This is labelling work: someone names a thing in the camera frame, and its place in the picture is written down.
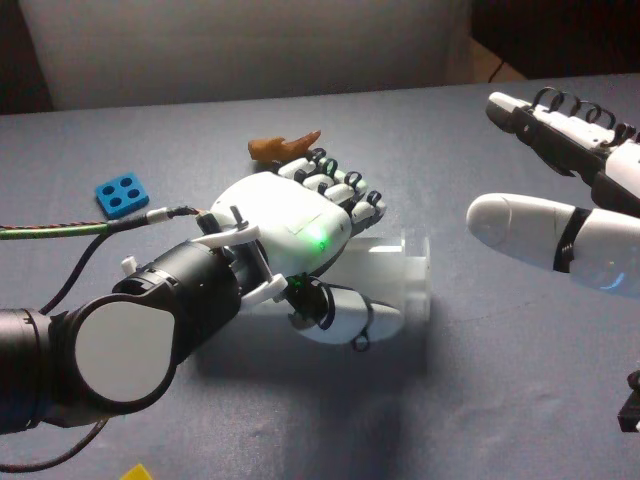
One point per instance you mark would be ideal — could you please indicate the brown toy piece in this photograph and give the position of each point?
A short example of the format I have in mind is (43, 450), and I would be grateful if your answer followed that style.
(275, 147)

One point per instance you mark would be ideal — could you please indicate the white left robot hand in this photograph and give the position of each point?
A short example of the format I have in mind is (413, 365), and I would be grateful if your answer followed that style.
(285, 215)

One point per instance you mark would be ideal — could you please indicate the large translucent plastic syringe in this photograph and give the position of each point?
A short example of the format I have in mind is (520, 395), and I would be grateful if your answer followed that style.
(400, 280)

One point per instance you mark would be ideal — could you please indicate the blue four-hole block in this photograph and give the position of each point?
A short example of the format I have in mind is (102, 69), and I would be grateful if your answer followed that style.
(122, 195)

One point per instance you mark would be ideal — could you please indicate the yellow block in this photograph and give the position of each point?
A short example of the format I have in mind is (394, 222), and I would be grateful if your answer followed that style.
(137, 474)

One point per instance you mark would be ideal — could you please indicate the white backdrop board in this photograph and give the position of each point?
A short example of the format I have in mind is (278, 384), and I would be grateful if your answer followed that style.
(250, 50)

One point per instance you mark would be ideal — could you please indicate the black mount piece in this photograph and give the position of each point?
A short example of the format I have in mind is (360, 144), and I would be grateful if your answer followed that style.
(631, 405)

